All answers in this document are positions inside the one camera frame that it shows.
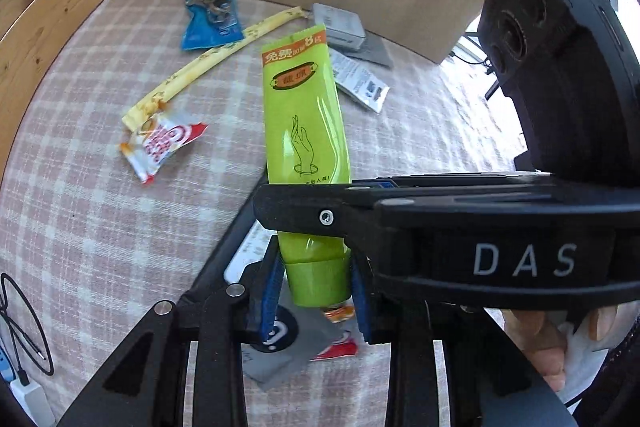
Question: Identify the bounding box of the pink plaid tablecloth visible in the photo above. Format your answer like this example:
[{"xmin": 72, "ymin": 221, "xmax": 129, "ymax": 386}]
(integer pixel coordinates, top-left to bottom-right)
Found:
[{"xmin": 0, "ymin": 0, "xmax": 531, "ymax": 427}]

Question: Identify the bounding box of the blue packet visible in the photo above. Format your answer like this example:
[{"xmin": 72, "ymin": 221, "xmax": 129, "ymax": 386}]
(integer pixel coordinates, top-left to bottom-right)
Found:
[{"xmin": 180, "ymin": 0, "xmax": 246, "ymax": 52}]

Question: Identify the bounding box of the long yellow packet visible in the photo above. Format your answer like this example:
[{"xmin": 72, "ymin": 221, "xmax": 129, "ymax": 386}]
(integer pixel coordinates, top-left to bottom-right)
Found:
[{"xmin": 122, "ymin": 6, "xmax": 309, "ymax": 133}]

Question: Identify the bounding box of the green hand cream tube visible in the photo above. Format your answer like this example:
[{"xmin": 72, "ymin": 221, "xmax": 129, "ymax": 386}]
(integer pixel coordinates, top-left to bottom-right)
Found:
[{"xmin": 260, "ymin": 24, "xmax": 354, "ymax": 308}]

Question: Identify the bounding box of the red and orange packet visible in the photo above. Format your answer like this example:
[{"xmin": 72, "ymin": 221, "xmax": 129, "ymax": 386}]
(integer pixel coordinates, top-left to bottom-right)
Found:
[{"xmin": 309, "ymin": 303, "xmax": 359, "ymax": 361}]

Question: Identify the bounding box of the white cloth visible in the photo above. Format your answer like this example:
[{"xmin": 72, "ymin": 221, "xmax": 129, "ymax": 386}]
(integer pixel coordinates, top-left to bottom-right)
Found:
[{"xmin": 562, "ymin": 319, "xmax": 609, "ymax": 408}]

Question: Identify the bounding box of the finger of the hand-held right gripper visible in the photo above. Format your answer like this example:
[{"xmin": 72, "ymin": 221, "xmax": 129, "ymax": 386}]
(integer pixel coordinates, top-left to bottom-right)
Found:
[
  {"xmin": 252, "ymin": 183, "xmax": 547, "ymax": 254},
  {"xmin": 350, "ymin": 173, "xmax": 551, "ymax": 188}
]

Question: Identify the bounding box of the white printed card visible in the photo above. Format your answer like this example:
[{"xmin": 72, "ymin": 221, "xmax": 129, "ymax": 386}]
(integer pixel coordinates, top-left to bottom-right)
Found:
[{"xmin": 223, "ymin": 221, "xmax": 274, "ymax": 284}]

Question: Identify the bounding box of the black charger cable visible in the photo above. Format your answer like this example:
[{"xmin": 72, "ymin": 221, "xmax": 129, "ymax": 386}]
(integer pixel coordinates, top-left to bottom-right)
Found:
[{"xmin": 0, "ymin": 273, "xmax": 56, "ymax": 378}]

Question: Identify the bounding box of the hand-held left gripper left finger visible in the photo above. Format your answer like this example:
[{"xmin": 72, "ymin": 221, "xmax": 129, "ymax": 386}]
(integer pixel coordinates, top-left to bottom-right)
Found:
[{"xmin": 57, "ymin": 247, "xmax": 287, "ymax": 427}]

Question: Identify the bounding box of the silver metal clip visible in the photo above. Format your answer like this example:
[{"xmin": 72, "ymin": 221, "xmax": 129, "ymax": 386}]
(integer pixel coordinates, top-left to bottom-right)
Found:
[{"xmin": 184, "ymin": 0, "xmax": 236, "ymax": 26}]

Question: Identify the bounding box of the grey flat packet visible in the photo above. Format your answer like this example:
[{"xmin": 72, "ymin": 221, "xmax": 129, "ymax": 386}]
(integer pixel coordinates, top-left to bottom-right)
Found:
[{"xmin": 345, "ymin": 32, "xmax": 394, "ymax": 68}]

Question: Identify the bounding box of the red and white snack packet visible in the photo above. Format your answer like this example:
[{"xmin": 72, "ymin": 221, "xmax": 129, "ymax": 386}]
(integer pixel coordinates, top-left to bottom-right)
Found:
[{"xmin": 118, "ymin": 109, "xmax": 209, "ymax": 186}]

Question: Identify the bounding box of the white square box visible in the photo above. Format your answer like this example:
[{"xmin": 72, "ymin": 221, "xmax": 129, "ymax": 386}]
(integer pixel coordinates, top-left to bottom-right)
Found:
[{"xmin": 310, "ymin": 2, "xmax": 366, "ymax": 53}]

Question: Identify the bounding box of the person's right hand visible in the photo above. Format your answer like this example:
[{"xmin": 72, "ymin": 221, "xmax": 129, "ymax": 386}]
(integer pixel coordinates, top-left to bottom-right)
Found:
[{"xmin": 501, "ymin": 303, "xmax": 632, "ymax": 393}]

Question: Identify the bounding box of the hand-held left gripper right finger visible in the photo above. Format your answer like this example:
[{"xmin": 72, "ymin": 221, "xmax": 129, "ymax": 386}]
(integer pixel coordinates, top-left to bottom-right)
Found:
[{"xmin": 350, "ymin": 252, "xmax": 577, "ymax": 427}]

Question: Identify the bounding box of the white charger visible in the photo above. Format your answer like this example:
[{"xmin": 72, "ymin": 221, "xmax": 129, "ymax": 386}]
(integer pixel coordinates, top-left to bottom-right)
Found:
[{"xmin": 9, "ymin": 381, "xmax": 57, "ymax": 427}]

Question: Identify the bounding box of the grey packet with black circle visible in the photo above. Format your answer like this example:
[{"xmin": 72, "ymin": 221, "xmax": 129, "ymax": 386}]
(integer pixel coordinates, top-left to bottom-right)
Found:
[{"xmin": 242, "ymin": 304, "xmax": 347, "ymax": 391}]

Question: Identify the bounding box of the black power cable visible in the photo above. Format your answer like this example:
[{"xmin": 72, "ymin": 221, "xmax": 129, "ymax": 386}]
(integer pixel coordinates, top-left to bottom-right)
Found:
[{"xmin": 449, "ymin": 33, "xmax": 497, "ymax": 74}]

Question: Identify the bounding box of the blue and white sachet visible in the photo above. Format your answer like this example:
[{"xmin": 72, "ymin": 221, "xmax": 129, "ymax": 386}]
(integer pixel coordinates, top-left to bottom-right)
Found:
[{"xmin": 327, "ymin": 49, "xmax": 390, "ymax": 114}]

